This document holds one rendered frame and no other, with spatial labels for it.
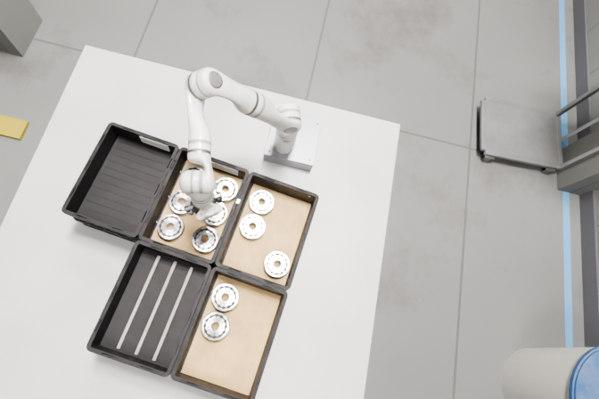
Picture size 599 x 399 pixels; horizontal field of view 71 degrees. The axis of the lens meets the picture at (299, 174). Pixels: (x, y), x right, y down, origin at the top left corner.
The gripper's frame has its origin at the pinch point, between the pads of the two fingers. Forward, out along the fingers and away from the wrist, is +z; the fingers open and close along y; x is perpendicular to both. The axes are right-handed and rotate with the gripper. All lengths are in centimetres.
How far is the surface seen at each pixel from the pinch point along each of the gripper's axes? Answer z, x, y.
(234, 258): 17.2, 19.4, -2.9
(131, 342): 17, 31, 43
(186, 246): 17.2, 6.6, 12.1
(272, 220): 17.2, 11.7, -23.2
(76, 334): 30, 17, 63
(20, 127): 97, -119, 76
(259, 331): 17, 49, 0
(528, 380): 73, 138, -117
